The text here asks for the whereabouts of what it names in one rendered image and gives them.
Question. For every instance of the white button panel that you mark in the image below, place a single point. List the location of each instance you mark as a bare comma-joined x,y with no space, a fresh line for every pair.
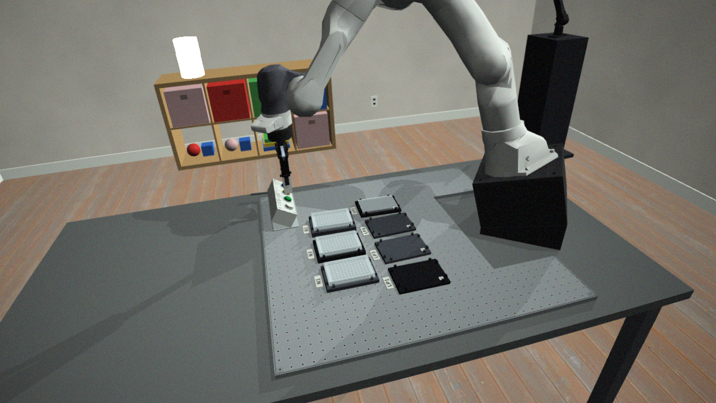
282,207

